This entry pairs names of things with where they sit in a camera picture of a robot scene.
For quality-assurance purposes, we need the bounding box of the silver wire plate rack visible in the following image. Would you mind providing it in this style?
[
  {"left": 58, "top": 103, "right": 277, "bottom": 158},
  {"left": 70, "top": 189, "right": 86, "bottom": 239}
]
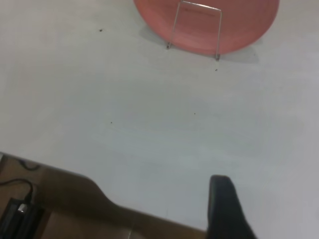
[{"left": 166, "top": 0, "right": 223, "bottom": 62}]

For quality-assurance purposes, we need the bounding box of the black adapter cable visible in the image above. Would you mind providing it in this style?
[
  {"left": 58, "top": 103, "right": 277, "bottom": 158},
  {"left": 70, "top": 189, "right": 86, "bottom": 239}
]
[{"left": 0, "top": 178, "right": 34, "bottom": 203}]

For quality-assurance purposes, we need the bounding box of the thin black floor cable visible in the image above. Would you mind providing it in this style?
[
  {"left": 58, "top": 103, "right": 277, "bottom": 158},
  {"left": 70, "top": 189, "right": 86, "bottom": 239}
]
[{"left": 14, "top": 158, "right": 41, "bottom": 172}]

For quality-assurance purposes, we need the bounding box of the pink round plate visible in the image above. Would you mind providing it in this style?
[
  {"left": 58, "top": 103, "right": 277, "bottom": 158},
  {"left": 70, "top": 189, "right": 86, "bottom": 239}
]
[{"left": 133, "top": 0, "right": 280, "bottom": 55}]

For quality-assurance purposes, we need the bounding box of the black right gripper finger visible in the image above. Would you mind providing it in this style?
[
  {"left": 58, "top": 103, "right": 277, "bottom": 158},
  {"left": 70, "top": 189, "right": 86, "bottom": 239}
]
[{"left": 207, "top": 175, "right": 259, "bottom": 239}]

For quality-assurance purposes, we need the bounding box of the black power adapter box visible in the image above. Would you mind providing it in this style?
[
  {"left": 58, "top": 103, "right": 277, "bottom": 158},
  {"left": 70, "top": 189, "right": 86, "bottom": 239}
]
[{"left": 0, "top": 197, "right": 46, "bottom": 239}]

